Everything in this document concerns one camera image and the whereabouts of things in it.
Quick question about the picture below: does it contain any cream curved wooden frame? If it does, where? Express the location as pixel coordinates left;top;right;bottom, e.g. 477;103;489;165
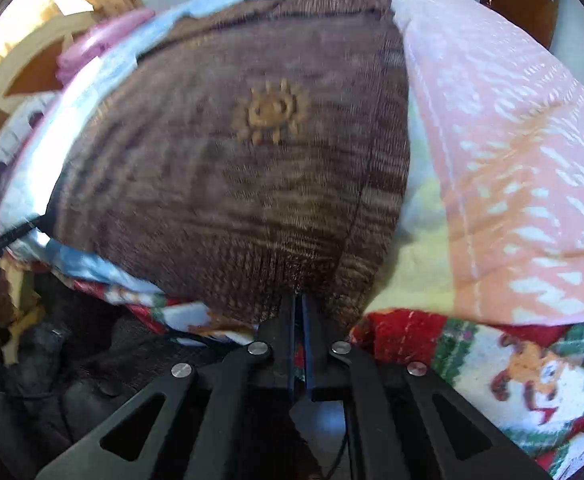
0;10;104;173

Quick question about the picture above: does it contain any red printed fleece blanket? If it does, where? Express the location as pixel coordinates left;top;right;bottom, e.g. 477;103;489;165
47;240;584;480

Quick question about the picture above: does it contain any pink ruffled pillow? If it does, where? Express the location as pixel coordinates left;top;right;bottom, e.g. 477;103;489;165
54;7;158;86

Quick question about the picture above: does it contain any brown knit sweater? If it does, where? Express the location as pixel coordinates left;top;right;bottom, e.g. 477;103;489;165
47;0;414;332

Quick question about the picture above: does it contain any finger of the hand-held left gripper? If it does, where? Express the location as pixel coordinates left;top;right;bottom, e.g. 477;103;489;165
0;215;47;257

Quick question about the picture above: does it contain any pile of dark clothes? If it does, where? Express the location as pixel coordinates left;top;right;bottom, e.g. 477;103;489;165
0;270;273;480

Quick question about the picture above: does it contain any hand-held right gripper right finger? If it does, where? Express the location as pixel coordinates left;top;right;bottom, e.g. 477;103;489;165
299;296;554;480

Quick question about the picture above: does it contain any brown wooden door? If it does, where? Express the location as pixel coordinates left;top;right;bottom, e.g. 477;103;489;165
482;0;564;52

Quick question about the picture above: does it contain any pink and blue bed cover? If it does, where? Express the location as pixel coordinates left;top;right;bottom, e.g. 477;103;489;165
0;0;584;333

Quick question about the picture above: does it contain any white dotted pillow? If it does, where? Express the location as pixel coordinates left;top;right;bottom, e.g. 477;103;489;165
0;91;65;183

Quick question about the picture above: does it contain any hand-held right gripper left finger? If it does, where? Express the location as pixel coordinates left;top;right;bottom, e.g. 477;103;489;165
34;294;298;480

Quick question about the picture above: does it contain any thin black cable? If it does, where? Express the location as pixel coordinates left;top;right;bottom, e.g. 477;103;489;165
322;405;355;480

